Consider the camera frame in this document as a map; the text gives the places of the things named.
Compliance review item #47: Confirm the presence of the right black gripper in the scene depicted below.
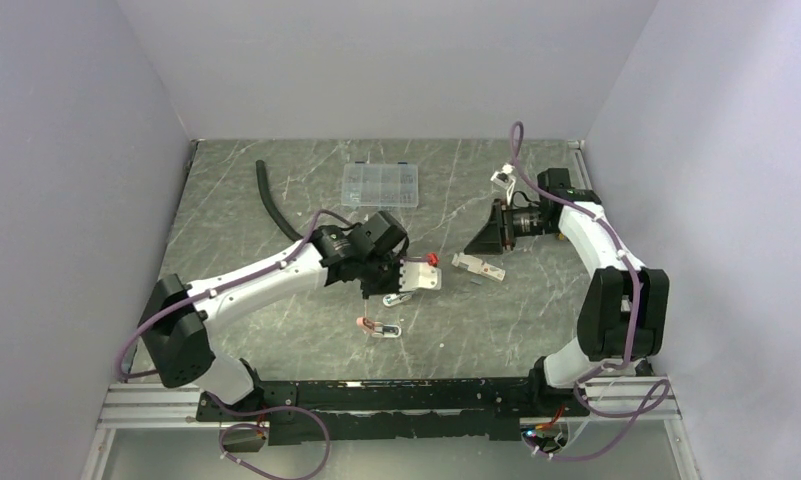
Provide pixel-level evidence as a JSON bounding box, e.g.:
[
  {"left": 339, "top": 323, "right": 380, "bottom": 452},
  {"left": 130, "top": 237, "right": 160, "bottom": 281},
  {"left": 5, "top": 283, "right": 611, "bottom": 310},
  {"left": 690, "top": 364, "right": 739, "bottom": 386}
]
[{"left": 463, "top": 198, "right": 556, "bottom": 255}]

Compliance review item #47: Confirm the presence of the white staple box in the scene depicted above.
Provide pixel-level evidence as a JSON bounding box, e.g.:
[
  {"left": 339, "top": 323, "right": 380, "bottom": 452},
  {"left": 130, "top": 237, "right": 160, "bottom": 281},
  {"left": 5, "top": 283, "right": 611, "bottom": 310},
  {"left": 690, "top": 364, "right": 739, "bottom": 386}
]
[{"left": 451, "top": 253, "right": 506, "bottom": 282}]

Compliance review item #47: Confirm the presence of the blue mini stapler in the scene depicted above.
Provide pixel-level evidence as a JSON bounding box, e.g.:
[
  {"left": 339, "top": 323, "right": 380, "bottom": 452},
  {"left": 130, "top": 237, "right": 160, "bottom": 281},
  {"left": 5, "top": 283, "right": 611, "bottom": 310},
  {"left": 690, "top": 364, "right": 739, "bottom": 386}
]
[{"left": 382, "top": 292, "right": 413, "bottom": 308}]

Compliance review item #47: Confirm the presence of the pink mini stapler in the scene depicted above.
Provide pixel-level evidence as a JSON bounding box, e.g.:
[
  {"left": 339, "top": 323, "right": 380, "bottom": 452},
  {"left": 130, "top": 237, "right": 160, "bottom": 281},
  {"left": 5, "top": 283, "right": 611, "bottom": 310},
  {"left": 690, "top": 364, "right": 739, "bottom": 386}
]
[{"left": 356, "top": 317, "right": 402, "bottom": 339}]

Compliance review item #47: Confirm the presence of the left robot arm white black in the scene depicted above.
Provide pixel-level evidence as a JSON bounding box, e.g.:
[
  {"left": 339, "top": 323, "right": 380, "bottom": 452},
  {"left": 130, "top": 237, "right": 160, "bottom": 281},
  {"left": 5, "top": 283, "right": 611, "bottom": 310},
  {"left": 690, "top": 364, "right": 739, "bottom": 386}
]
[{"left": 138, "top": 211, "right": 408, "bottom": 420}]

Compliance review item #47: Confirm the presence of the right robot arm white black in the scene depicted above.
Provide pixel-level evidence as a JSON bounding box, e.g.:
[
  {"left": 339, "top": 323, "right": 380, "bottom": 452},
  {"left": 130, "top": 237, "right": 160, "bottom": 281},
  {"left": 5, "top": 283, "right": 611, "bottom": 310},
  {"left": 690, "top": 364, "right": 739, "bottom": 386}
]
[{"left": 462, "top": 168, "right": 670, "bottom": 415}]

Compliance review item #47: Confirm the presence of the clear plastic organizer box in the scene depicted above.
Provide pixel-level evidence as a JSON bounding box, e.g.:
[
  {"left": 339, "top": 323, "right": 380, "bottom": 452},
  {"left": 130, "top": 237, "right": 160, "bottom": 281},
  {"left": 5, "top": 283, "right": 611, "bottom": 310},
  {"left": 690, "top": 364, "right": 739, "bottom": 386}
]
[{"left": 341, "top": 162, "right": 419, "bottom": 208}]

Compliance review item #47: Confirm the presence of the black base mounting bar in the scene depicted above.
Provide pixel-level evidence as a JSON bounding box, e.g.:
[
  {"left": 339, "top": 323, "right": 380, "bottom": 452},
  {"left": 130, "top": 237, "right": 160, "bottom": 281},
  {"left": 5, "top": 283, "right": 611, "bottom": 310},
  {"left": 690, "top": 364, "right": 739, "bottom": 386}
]
[{"left": 196, "top": 370, "right": 588, "bottom": 446}]

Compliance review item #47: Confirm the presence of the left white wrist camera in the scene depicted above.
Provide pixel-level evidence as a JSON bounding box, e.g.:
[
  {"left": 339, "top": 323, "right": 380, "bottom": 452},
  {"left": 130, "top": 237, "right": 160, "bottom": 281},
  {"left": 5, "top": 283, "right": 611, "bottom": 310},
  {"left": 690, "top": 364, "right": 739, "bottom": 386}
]
[{"left": 399, "top": 252, "right": 442, "bottom": 293}]

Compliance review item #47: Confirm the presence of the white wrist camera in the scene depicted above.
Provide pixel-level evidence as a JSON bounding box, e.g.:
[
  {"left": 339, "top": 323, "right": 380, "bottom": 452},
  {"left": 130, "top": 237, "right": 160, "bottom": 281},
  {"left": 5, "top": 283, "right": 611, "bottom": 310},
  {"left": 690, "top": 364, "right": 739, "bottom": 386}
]
[
  {"left": 490, "top": 164, "right": 516, "bottom": 204},
  {"left": 399, "top": 252, "right": 442, "bottom": 293}
]

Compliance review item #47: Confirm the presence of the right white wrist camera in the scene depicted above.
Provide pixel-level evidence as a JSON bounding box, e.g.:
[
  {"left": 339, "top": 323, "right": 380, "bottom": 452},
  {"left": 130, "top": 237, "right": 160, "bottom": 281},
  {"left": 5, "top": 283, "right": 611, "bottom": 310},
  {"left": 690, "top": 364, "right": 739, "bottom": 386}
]
[{"left": 490, "top": 164, "right": 516, "bottom": 204}]

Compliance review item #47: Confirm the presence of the black rubber hose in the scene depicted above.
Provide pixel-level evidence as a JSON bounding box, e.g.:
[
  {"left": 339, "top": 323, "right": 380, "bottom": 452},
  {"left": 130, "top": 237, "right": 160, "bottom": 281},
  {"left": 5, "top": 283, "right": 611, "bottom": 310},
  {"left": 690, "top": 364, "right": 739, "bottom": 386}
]
[{"left": 254, "top": 160, "right": 305, "bottom": 243}]

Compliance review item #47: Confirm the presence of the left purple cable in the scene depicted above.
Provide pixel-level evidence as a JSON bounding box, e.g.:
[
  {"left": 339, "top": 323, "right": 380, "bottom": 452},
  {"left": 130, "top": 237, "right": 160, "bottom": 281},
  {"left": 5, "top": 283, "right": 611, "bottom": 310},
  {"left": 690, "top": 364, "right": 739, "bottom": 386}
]
[{"left": 115, "top": 209, "right": 336, "bottom": 480}]

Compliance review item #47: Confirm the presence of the aluminium frame rail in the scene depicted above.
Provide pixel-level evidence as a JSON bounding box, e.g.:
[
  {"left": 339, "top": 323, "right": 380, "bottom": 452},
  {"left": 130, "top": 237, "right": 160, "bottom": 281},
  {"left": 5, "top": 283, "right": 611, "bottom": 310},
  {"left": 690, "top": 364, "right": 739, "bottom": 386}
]
[{"left": 99, "top": 377, "right": 658, "bottom": 428}]

